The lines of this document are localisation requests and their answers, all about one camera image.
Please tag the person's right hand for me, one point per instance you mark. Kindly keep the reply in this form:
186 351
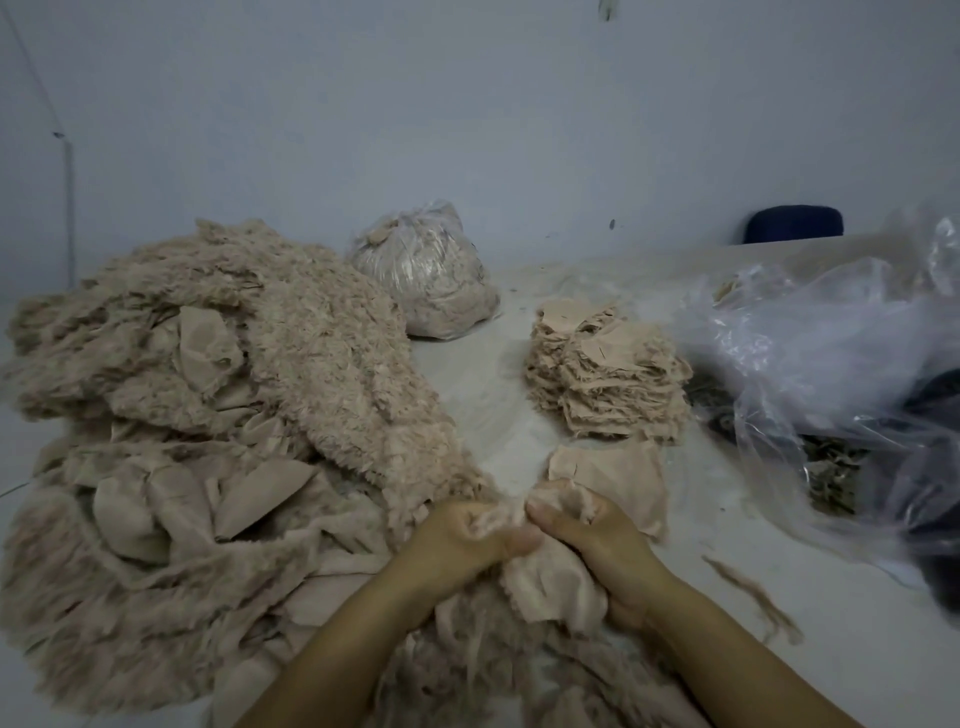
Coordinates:
608 555

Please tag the person's left hand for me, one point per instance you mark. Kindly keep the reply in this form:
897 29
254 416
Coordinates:
447 552

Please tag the beige scrap strips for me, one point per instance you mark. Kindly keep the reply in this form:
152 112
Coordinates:
495 668

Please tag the stack of sorted beige pieces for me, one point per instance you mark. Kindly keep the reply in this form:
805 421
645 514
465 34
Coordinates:
540 375

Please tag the large pile beige fabric scraps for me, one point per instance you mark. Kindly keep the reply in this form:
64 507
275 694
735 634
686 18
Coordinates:
210 435

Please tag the person's right forearm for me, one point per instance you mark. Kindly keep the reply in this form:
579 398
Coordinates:
743 675

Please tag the clear bag of beige scraps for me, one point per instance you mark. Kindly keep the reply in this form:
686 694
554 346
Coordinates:
425 273

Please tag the large clear plastic bag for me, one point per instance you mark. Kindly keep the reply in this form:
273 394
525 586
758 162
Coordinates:
833 360

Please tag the blue chair back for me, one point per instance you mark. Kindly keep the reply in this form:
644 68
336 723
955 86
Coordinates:
792 224

